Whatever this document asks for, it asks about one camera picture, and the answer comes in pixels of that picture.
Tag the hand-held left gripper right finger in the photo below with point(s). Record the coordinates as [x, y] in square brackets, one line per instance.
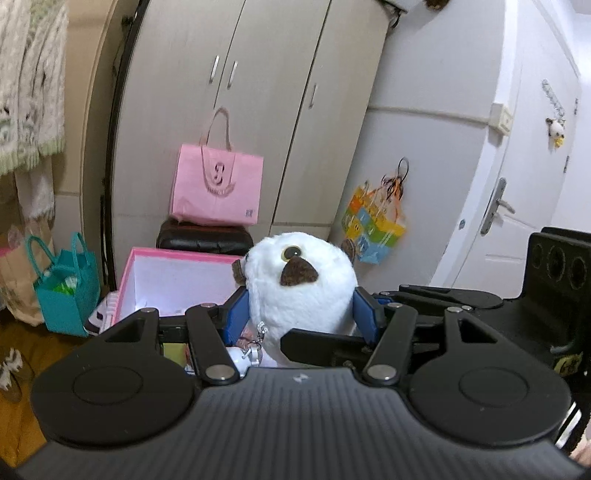
[364, 318]

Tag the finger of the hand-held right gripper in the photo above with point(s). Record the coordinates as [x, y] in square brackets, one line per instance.
[323, 348]
[443, 299]

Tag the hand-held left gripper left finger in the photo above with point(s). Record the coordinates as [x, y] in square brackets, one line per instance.
[235, 318]

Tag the white brown plush toy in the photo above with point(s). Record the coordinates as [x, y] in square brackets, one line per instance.
[300, 300]

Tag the pink cardboard box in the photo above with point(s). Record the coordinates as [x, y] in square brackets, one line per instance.
[180, 286]

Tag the black suitcase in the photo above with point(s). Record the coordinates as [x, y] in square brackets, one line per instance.
[203, 240]

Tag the colourful paper gift bag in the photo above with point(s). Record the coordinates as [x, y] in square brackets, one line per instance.
[374, 226]

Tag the pink tote bag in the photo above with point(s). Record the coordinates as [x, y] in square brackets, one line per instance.
[212, 194]

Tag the white bag black print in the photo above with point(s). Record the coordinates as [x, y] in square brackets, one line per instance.
[98, 321]

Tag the white door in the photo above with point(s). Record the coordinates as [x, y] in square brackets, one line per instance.
[521, 138]

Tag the pink fleece clothing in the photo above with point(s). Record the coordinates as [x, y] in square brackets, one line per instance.
[582, 450]

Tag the teal shopping bag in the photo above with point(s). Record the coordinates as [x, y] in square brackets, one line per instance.
[64, 304]

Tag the brown paper bag pink contents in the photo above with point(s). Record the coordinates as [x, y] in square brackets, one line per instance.
[18, 286]

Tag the beige wardrobe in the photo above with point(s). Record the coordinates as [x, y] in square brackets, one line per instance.
[277, 92]

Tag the beige sneaker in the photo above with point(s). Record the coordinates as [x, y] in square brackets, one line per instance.
[9, 369]

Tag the cream fleece pajamas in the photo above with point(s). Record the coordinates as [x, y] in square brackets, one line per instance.
[27, 92]

